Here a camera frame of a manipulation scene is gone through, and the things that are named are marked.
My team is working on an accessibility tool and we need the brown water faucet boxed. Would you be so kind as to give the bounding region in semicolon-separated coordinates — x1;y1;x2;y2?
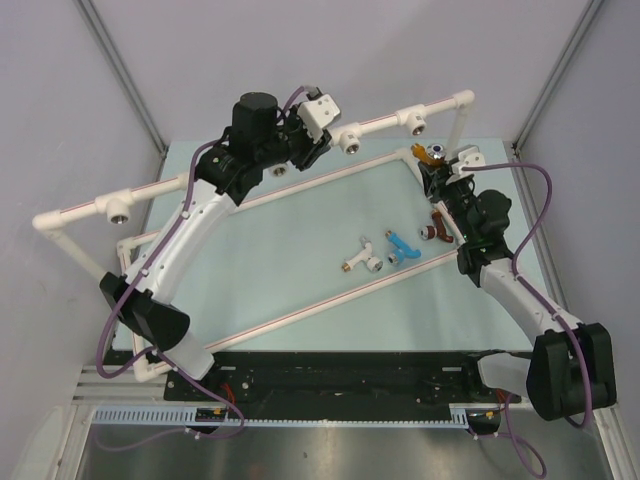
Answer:
419;210;454;244

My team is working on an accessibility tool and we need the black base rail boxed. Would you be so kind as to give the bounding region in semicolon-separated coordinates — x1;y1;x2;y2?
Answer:
163;351;507;422

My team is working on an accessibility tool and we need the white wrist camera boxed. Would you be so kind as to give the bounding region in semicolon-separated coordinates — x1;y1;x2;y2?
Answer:
449;145;486;176
297;94;341;141

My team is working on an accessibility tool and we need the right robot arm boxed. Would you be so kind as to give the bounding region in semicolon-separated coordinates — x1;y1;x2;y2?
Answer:
418;149;617;428

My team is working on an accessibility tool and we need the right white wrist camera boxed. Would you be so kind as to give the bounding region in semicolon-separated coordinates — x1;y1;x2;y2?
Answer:
449;145;486;176

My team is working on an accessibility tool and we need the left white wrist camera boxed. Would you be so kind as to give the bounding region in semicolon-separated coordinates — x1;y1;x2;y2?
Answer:
297;94;341;141

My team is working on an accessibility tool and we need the blue water faucet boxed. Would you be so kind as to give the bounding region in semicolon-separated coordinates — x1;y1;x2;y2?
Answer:
385;230;422;266

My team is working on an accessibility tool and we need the white slotted cable duct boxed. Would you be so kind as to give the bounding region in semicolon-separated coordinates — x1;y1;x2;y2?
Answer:
92;403;481;429

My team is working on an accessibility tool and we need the orange water faucet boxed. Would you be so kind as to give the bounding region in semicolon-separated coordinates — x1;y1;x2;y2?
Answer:
410;143;446;167

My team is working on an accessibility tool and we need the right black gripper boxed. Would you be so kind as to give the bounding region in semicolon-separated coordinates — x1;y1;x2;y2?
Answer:
419;157;477;243

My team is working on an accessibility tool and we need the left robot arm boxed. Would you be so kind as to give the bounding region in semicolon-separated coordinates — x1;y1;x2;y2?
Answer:
96;87;340;400

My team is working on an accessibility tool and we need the purple cable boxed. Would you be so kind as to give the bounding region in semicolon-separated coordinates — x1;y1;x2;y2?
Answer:
92;85;324;444
459;162;596;479

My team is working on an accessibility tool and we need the light blue table mat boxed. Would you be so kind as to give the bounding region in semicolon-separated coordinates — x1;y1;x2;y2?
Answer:
174;161;530;351

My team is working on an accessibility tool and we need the white water faucet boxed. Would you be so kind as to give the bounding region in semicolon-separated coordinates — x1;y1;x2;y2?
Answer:
341;237;383;273

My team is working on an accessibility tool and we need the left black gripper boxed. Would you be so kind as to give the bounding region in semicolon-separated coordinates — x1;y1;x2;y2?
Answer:
257;103;332;173

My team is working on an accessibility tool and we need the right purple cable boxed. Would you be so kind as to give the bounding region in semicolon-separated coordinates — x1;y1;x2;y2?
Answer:
459;162;596;479

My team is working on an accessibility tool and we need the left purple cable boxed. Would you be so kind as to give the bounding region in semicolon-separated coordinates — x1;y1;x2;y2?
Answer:
92;85;324;444

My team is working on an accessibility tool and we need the white PVC pipe frame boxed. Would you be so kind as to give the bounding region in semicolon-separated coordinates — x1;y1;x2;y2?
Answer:
32;86;475;379

